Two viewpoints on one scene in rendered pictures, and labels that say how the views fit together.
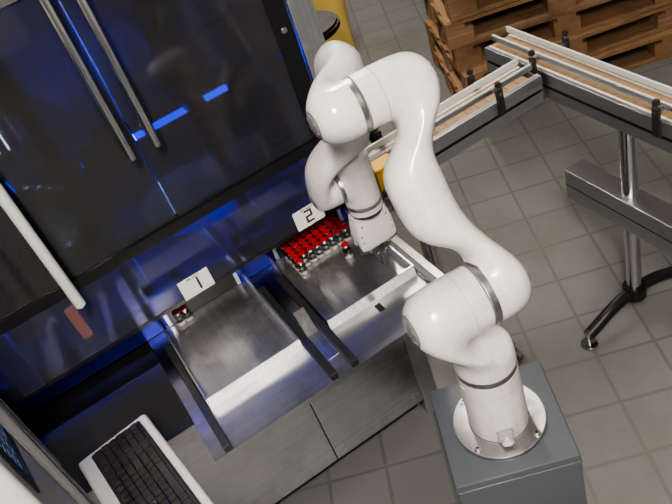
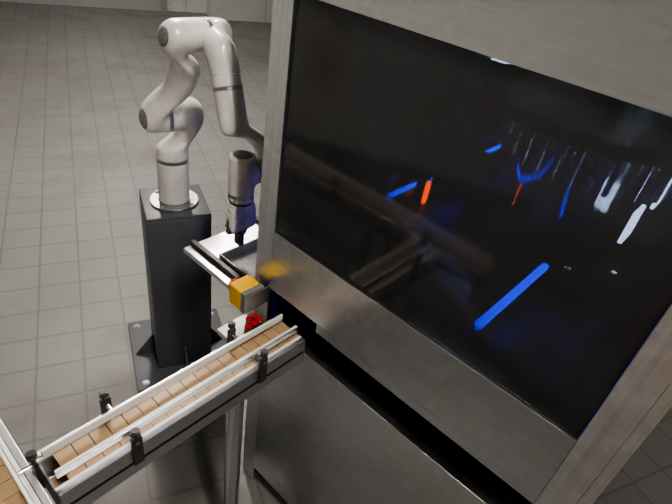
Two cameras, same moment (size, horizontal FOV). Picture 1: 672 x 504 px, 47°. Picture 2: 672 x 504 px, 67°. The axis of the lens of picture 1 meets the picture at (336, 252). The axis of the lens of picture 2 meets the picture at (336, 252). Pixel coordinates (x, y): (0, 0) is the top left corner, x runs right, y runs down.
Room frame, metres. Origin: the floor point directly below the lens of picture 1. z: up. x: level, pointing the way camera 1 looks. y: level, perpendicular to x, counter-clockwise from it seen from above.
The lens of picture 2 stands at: (2.78, -0.67, 1.98)
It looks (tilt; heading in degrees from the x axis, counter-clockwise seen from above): 35 degrees down; 144
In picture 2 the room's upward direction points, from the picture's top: 10 degrees clockwise
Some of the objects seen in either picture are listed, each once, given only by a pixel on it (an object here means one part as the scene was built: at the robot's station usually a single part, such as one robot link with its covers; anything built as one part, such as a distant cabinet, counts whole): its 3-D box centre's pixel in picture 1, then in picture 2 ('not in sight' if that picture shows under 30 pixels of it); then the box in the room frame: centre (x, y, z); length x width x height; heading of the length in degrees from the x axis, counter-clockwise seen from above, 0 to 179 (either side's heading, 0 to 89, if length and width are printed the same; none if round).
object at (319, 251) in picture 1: (322, 247); not in sight; (1.62, 0.03, 0.90); 0.18 x 0.02 x 0.05; 107
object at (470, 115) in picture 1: (440, 125); (189, 391); (1.94, -0.43, 0.92); 0.69 x 0.15 x 0.16; 107
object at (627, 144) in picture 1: (631, 215); not in sight; (1.76, -0.93, 0.46); 0.09 x 0.09 x 0.77; 17
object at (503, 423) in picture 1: (492, 393); (173, 180); (0.94, -0.19, 0.95); 0.19 x 0.19 x 0.18
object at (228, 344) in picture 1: (227, 334); not in sight; (1.44, 0.33, 0.90); 0.34 x 0.26 x 0.04; 17
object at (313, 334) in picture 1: (315, 332); not in sight; (1.32, 0.12, 0.91); 0.14 x 0.03 x 0.06; 18
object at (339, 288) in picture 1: (338, 264); (280, 268); (1.54, 0.01, 0.90); 0.34 x 0.26 x 0.04; 17
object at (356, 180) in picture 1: (353, 176); (243, 173); (1.42, -0.10, 1.22); 0.09 x 0.08 x 0.13; 100
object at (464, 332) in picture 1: (459, 330); (179, 129); (0.93, -0.16, 1.16); 0.19 x 0.12 x 0.24; 100
